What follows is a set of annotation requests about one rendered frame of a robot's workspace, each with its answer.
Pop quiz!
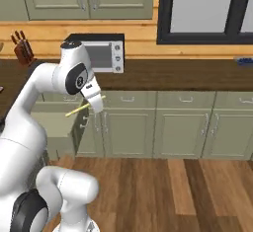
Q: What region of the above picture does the green drawer front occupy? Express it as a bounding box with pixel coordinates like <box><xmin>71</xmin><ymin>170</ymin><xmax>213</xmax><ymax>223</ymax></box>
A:
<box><xmin>100</xmin><ymin>90</ymin><xmax>158</xmax><ymax>111</ymax></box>
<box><xmin>214</xmin><ymin>91</ymin><xmax>253</xmax><ymax>112</ymax></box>
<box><xmin>42</xmin><ymin>92</ymin><xmax>84</xmax><ymax>105</ymax></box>
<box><xmin>155</xmin><ymin>90</ymin><xmax>217</xmax><ymax>111</ymax></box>

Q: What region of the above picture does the white microwave oven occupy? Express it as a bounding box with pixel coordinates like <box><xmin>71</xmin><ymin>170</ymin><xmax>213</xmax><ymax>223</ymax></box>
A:
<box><xmin>63</xmin><ymin>33</ymin><xmax>126</xmax><ymax>75</ymax></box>

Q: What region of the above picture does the black framed window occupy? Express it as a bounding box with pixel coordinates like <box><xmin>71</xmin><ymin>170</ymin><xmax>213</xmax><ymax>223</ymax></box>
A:
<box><xmin>156</xmin><ymin>0</ymin><xmax>253</xmax><ymax>45</ymax></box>

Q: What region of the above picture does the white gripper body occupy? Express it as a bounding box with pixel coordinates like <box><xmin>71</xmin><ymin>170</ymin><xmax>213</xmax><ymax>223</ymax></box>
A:
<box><xmin>85</xmin><ymin>92</ymin><xmax>105</xmax><ymax>115</ymax></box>

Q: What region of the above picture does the brown knife block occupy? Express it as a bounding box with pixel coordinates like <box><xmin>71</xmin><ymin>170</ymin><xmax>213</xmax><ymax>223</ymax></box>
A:
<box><xmin>10</xmin><ymin>30</ymin><xmax>37</xmax><ymax>67</ymax></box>

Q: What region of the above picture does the silver cupboard door handle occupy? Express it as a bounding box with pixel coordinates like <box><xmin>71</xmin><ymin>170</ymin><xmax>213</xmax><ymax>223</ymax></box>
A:
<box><xmin>200</xmin><ymin>112</ymin><xmax>211</xmax><ymax>136</ymax></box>
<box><xmin>102</xmin><ymin>111</ymin><xmax>110</xmax><ymax>135</ymax></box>
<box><xmin>210</xmin><ymin>113</ymin><xmax>220</xmax><ymax>137</ymax></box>
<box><xmin>93</xmin><ymin>112</ymin><xmax>100</xmax><ymax>133</ymax></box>

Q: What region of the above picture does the green base cupboard door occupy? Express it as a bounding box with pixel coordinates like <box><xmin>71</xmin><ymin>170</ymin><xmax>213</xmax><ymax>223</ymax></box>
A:
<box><xmin>101</xmin><ymin>108</ymin><xmax>156</xmax><ymax>159</ymax></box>
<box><xmin>202</xmin><ymin>109</ymin><xmax>253</xmax><ymax>161</ymax></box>
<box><xmin>76</xmin><ymin>108</ymin><xmax>105</xmax><ymax>157</ymax></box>
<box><xmin>153</xmin><ymin>109</ymin><xmax>212</xmax><ymax>160</ymax></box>

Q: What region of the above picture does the blue flat object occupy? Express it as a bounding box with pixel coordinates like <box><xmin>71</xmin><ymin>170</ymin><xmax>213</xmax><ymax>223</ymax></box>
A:
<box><xmin>233</xmin><ymin>56</ymin><xmax>253</xmax><ymax>68</ymax></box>

